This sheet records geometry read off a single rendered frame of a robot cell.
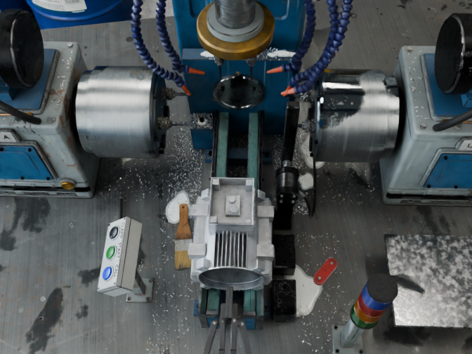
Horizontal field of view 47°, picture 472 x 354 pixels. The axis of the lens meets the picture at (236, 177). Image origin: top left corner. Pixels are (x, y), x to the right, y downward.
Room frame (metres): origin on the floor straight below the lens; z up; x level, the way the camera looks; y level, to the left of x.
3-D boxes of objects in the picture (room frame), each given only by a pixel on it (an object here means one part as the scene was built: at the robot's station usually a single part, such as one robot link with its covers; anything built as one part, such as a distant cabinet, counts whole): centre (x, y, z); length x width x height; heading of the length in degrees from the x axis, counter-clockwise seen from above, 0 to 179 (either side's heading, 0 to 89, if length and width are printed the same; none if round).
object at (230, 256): (0.53, 0.01, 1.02); 0.20 x 0.19 x 0.19; 176
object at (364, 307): (0.33, -0.27, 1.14); 0.06 x 0.06 x 0.04
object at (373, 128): (0.86, -0.34, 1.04); 0.41 x 0.25 x 0.25; 86
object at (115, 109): (0.91, 0.34, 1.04); 0.37 x 0.25 x 0.25; 86
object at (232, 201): (0.57, 0.01, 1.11); 0.12 x 0.11 x 0.07; 176
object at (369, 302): (0.33, -0.27, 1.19); 0.06 x 0.06 x 0.04
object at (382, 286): (0.33, -0.27, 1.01); 0.08 x 0.08 x 0.42; 86
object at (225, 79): (0.98, -0.02, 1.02); 0.15 x 0.02 x 0.15; 86
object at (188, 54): (1.04, -0.02, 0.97); 0.30 x 0.11 x 0.34; 86
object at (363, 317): (0.33, -0.27, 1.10); 0.06 x 0.06 x 0.04
